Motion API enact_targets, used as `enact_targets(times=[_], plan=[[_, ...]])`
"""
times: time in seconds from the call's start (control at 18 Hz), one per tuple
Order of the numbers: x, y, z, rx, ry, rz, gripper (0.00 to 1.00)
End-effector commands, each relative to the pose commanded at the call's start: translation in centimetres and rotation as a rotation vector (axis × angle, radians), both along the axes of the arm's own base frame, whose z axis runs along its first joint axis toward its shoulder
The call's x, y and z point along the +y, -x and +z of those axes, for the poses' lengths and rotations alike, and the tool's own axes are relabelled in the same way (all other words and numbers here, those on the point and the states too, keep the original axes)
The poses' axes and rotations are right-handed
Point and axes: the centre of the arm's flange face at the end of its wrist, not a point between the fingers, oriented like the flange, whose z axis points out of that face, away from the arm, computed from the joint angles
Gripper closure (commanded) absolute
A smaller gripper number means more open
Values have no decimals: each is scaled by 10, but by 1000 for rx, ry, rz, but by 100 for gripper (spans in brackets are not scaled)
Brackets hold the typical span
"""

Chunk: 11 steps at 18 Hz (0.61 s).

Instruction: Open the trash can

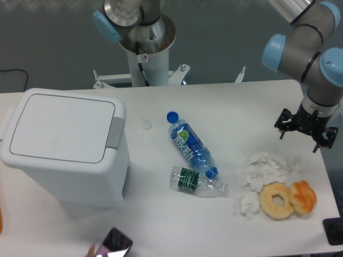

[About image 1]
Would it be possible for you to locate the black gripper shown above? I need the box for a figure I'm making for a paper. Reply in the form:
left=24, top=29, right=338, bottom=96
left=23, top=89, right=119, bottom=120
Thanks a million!
left=274, top=104, right=338, bottom=153

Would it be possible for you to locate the white plastic trash can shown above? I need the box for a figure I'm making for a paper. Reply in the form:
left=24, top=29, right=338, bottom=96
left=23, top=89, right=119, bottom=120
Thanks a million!
left=1, top=88, right=130, bottom=208

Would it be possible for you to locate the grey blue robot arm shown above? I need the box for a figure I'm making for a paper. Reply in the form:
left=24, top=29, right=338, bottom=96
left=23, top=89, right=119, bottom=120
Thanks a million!
left=93, top=1, right=342, bottom=148

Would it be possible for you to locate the person's fingertip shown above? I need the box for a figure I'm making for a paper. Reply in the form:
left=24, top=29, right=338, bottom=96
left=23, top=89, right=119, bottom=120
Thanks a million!
left=86, top=245, right=95, bottom=257

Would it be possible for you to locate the large crumpled white tissue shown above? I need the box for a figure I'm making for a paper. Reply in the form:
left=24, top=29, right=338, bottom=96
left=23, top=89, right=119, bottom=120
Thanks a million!
left=240, top=151, right=304, bottom=193

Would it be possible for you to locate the orange glazed bread roll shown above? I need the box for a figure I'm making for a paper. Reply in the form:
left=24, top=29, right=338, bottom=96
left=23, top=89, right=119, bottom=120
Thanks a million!
left=289, top=180, right=317, bottom=215

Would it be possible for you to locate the small crumpled white tissue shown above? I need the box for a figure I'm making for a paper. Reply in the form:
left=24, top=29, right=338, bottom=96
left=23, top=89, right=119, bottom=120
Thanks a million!
left=239, top=192, right=260, bottom=221

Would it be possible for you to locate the black device at edge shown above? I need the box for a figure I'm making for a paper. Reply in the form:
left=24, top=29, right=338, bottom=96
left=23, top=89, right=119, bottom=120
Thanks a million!
left=323, top=217, right=342, bottom=246

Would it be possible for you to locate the blue labelled water bottle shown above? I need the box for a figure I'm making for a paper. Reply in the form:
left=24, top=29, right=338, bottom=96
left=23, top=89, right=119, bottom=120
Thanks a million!
left=168, top=119, right=219, bottom=178

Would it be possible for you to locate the clear green labelled bottle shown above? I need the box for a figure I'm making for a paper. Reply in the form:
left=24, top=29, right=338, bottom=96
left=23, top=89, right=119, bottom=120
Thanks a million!
left=169, top=166, right=228, bottom=198

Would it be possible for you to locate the loose blue bottle cap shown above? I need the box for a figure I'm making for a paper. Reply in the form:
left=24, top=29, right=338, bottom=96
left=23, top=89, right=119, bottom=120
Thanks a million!
left=166, top=111, right=179, bottom=124

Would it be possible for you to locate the white bottle cap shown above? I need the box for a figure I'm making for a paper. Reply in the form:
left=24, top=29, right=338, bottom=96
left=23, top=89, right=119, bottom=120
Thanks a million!
left=142, top=121, right=152, bottom=130

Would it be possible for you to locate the black smartphone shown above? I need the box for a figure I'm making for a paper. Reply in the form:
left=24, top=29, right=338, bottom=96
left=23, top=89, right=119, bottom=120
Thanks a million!
left=94, top=228, right=133, bottom=257

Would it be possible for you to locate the orange object at edge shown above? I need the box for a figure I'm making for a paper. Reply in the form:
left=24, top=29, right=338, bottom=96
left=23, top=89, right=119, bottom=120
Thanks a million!
left=0, top=208, right=3, bottom=234

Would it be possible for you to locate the plain ring doughnut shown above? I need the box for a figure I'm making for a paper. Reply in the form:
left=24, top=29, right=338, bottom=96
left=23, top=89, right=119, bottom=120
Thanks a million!
left=259, top=183, right=294, bottom=220

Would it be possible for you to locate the white metal base frame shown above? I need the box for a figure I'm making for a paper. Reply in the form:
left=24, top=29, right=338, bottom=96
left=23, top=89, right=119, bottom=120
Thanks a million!
left=92, top=64, right=247, bottom=89

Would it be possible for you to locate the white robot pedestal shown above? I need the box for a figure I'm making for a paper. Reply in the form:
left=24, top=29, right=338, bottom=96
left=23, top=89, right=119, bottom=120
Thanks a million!
left=116, top=13, right=177, bottom=87

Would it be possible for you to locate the black floor cable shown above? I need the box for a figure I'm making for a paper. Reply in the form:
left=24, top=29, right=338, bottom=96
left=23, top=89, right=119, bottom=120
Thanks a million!
left=0, top=69, right=29, bottom=90

